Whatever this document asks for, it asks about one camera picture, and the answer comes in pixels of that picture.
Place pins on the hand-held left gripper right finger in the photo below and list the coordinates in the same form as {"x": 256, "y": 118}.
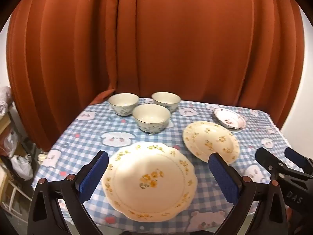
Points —
{"x": 223, "y": 178}

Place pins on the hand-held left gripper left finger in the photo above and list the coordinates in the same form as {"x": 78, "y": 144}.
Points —
{"x": 93, "y": 176}

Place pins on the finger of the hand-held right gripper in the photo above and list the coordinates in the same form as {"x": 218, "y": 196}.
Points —
{"x": 269, "y": 159}
{"x": 297, "y": 158}

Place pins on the cream floral scalloped plate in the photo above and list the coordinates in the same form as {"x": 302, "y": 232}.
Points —
{"x": 146, "y": 161}
{"x": 207, "y": 134}

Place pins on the small white red-rimmed plate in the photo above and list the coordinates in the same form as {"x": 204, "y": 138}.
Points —
{"x": 228, "y": 117}

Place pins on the white floral ceramic bowl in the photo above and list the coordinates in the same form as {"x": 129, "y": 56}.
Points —
{"x": 123, "y": 100}
{"x": 166, "y": 98}
{"x": 151, "y": 113}

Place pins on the blue checked cartoon tablecloth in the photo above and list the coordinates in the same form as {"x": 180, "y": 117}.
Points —
{"x": 85, "y": 132}

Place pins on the clear plastic bag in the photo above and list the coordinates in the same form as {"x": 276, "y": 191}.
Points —
{"x": 11, "y": 143}
{"x": 20, "y": 167}

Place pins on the wooden shelf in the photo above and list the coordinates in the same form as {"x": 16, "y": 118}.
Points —
{"x": 6, "y": 123}

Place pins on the grey cloth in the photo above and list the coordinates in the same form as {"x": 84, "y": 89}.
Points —
{"x": 5, "y": 98}

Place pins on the orange curtain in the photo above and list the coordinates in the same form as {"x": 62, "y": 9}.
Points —
{"x": 171, "y": 41}

